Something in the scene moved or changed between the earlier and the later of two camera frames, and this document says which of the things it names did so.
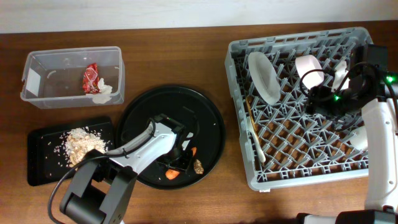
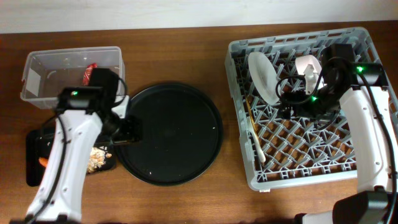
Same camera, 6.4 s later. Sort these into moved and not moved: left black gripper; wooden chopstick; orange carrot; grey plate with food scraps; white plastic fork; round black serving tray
Moved: orange carrot; left black gripper
Not moved: white plastic fork; round black serving tray; wooden chopstick; grey plate with food scraps
